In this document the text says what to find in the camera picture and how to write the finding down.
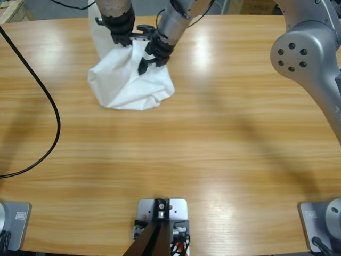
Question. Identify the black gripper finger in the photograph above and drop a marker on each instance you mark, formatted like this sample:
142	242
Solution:
144	66
119	43
128	43
161	64

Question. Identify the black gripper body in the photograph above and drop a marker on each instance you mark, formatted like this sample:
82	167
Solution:
160	46
120	26

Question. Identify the white t-shirt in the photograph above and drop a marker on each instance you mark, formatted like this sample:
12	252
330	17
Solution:
128	88

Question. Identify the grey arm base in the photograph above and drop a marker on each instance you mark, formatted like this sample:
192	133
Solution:
319	216
16	221

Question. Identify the brown cardboard box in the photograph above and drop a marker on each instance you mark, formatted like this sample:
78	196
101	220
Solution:
253	5

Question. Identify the wooden pallet stack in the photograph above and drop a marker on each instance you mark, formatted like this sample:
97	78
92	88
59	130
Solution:
10	10

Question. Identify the black camera bracket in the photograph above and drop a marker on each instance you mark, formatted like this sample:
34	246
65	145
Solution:
98	21
145	28

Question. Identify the grey camera mount plate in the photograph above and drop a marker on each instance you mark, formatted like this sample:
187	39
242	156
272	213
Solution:
178	210

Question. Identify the black electronics bracket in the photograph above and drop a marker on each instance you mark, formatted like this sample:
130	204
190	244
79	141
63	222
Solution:
183	222

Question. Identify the dark camera post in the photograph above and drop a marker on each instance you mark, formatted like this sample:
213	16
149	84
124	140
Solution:
157	234

